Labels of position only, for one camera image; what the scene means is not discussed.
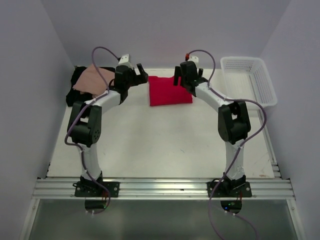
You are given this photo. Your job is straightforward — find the red t shirt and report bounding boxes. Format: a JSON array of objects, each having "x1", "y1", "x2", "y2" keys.
[{"x1": 148, "y1": 76, "x2": 193, "y2": 107}]

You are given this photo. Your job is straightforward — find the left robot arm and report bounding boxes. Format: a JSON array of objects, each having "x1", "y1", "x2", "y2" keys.
[{"x1": 64, "y1": 63, "x2": 149, "y2": 197}]

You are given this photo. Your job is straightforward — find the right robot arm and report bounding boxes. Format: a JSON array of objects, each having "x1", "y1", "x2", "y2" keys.
[{"x1": 173, "y1": 61, "x2": 251, "y2": 197}]

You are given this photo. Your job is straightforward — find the folded pink t shirt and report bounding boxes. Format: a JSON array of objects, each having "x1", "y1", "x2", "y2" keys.
[{"x1": 72, "y1": 64, "x2": 115, "y2": 98}]

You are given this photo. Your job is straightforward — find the white plastic basket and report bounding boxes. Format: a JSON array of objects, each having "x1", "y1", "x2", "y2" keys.
[{"x1": 220, "y1": 56, "x2": 278, "y2": 108}]

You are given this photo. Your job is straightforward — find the folded black t shirt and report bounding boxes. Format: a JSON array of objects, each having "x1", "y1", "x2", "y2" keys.
[{"x1": 65, "y1": 65, "x2": 116, "y2": 108}]

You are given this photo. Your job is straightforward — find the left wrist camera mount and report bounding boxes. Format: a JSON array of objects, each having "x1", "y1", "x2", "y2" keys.
[{"x1": 117, "y1": 54, "x2": 134, "y2": 69}]

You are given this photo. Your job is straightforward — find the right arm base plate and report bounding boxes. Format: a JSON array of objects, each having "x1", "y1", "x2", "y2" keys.
[{"x1": 206, "y1": 178, "x2": 253, "y2": 198}]

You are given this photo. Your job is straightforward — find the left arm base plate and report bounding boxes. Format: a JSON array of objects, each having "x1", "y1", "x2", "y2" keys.
[{"x1": 72, "y1": 178, "x2": 120, "y2": 198}]

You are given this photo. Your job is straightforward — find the aluminium rail frame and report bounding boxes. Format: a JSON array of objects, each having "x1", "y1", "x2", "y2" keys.
[{"x1": 19, "y1": 160, "x2": 306, "y2": 240}]

